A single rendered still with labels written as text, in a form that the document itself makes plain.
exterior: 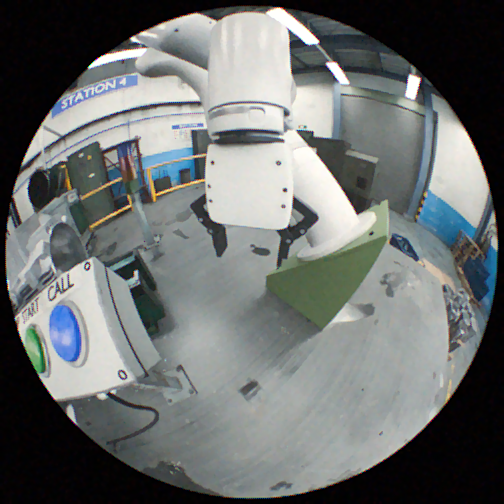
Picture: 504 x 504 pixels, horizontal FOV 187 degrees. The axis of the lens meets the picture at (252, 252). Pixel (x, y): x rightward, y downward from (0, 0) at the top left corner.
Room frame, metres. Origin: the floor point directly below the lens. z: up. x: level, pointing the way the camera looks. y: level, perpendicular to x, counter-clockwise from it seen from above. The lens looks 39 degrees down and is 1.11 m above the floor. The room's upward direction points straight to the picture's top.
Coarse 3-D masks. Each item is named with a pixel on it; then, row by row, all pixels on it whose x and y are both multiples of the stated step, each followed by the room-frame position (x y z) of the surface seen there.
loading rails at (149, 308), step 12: (132, 252) 0.23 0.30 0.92; (108, 264) 0.18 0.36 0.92; (120, 264) 0.19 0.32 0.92; (132, 264) 0.20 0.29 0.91; (144, 264) 0.23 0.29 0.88; (120, 276) 0.17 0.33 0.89; (132, 276) 0.19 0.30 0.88; (144, 276) 0.21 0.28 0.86; (132, 288) 0.12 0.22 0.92; (144, 288) 0.14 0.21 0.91; (156, 288) 0.21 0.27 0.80; (144, 300) 0.13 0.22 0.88; (156, 300) 0.15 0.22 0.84; (144, 312) 0.11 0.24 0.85; (156, 312) 0.13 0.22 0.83; (144, 324) 0.09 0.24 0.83; (156, 324) 0.10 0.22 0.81
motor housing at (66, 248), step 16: (48, 224) 0.09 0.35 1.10; (64, 224) 0.14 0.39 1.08; (32, 240) 0.05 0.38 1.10; (48, 240) 0.07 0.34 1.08; (64, 240) 0.13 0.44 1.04; (80, 240) 0.16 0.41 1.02; (32, 256) 0.03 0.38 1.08; (48, 256) 0.05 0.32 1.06; (64, 256) 0.12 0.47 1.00; (80, 256) 0.14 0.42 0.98; (48, 272) 0.03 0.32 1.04; (64, 272) 0.09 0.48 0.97
